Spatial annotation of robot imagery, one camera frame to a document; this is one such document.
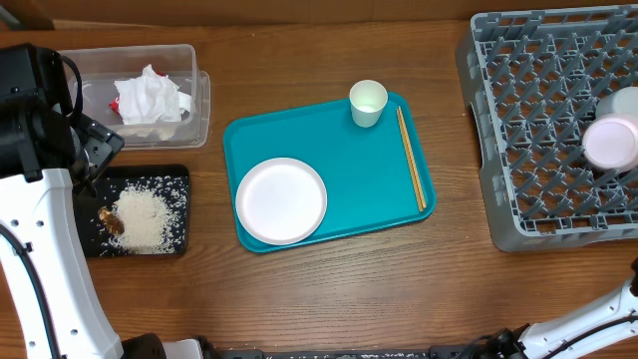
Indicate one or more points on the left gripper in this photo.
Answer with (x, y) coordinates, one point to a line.
(103, 144)

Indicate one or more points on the red snack wrapper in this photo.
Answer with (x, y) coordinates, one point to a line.
(114, 105)

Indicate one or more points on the white napkin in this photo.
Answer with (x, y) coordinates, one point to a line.
(151, 98)

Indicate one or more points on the brown food scrap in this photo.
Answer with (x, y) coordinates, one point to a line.
(110, 221)

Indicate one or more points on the white rice pile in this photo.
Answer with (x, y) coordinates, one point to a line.
(153, 210)

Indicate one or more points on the white round plate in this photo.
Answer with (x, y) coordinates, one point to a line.
(281, 201)

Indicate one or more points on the white paper cup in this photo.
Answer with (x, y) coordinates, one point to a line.
(368, 99)

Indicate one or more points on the pink bowl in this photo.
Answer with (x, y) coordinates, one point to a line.
(610, 143)

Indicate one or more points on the grey bowl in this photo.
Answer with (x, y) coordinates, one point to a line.
(623, 101)

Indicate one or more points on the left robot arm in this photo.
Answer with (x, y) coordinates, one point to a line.
(50, 152)

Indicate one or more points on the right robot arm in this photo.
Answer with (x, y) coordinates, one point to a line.
(608, 320)

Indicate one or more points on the grey dishwasher rack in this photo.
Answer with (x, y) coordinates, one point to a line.
(532, 80)

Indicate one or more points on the clear plastic bin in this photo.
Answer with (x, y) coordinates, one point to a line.
(100, 68)

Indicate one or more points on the black plastic tray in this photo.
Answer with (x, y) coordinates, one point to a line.
(85, 204)

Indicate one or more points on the teal serving tray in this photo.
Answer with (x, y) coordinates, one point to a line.
(375, 177)

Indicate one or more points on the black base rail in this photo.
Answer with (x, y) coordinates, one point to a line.
(435, 352)

